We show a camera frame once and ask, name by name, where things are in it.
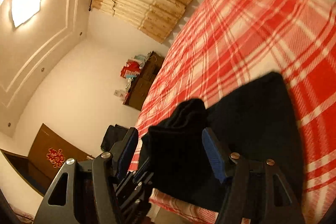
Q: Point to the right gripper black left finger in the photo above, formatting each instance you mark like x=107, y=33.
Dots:
x=122, y=152

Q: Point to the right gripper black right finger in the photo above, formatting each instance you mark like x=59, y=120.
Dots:
x=222, y=165

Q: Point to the white card on dresser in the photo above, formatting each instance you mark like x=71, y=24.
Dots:
x=120, y=94

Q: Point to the dark wooden dresser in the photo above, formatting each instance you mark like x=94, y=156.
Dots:
x=141, y=85

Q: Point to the brown wooden door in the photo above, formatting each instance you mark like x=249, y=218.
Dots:
x=46, y=156

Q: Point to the red gift bags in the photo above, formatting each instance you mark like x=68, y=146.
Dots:
x=130, y=70

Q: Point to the red white plaid bedspread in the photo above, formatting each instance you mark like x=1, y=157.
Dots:
x=227, y=43

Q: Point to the ceiling light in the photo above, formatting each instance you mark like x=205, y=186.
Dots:
x=23, y=10

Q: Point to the black bag by wall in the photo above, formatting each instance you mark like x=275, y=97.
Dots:
x=113, y=134

